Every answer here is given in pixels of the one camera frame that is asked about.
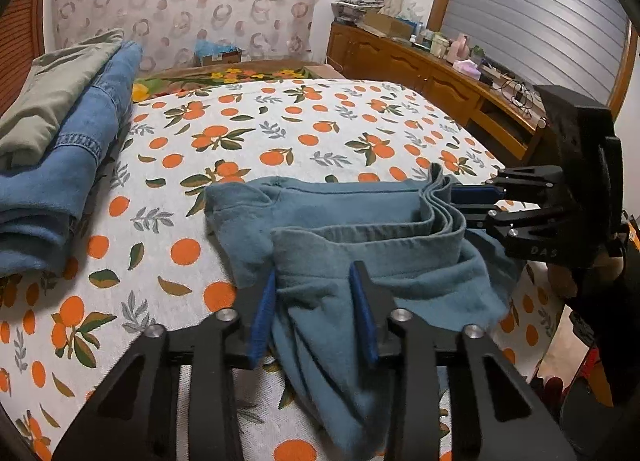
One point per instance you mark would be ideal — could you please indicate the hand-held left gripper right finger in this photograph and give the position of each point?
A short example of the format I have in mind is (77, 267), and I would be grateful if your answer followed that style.
(362, 321)

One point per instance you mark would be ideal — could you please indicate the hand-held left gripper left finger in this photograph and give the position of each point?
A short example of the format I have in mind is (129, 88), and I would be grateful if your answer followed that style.
(265, 316)

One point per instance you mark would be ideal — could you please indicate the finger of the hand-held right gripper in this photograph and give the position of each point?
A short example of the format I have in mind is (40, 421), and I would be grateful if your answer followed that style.
(475, 195)
(482, 220)

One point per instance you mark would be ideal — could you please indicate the teal blue shirt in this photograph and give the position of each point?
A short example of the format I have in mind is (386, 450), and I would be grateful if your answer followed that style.
(350, 291)

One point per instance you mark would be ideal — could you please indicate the folded khaki pants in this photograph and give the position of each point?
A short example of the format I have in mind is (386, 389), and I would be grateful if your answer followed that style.
(45, 86)

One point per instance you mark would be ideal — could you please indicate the person's right hand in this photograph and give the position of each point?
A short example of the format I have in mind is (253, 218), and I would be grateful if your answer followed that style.
(564, 281)

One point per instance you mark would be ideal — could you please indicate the pink tissue pack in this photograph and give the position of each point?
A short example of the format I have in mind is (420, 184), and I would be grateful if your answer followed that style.
(467, 69)

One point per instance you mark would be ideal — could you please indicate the pink bottle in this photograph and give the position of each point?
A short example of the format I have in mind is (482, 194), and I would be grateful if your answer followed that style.
(460, 47)

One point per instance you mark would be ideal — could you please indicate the wooden sideboard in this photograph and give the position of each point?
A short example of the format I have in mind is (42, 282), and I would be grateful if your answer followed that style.
(400, 61)

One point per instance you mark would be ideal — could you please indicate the white jar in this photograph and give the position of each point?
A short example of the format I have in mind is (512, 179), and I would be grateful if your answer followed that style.
(438, 44)

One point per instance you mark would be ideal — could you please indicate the person's black clothing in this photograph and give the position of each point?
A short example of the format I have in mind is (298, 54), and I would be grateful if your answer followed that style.
(607, 326)

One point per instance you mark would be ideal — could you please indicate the open cardboard box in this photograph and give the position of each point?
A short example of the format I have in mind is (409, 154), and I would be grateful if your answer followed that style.
(385, 25)

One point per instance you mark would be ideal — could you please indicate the orange fruit print blanket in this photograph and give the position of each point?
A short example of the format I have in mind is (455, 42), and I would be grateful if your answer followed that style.
(280, 116)

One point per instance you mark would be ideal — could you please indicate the stack of newspapers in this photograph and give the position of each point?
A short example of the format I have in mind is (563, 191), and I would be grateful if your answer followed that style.
(355, 11)

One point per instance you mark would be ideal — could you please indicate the floral yellow pillow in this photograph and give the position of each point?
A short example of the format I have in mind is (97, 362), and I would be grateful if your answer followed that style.
(280, 72)

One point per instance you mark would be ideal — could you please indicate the folded blue jeans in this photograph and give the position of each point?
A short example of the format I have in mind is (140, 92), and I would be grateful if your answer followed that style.
(75, 166)

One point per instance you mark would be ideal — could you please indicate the small cardboard box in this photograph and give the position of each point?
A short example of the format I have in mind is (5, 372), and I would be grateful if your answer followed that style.
(222, 58)

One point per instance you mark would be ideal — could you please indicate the blue plastic bag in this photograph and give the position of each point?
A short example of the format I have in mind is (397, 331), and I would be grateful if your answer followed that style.
(212, 47)

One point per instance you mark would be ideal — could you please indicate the wooden louvered wardrobe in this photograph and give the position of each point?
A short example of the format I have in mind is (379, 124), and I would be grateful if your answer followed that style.
(20, 41)

